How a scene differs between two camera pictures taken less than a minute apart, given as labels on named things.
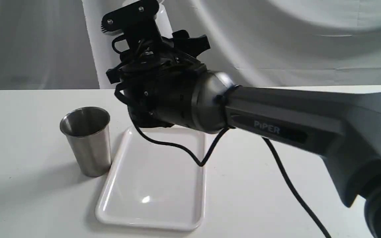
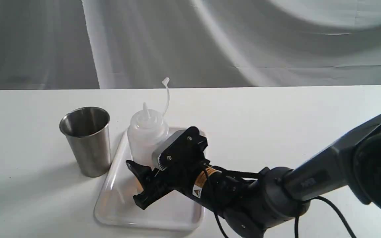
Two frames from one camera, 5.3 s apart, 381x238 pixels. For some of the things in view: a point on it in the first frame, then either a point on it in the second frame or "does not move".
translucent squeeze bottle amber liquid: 161,18 to 148,129
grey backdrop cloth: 62,45 does not move
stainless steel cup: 88,129 does not move
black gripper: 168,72 to 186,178
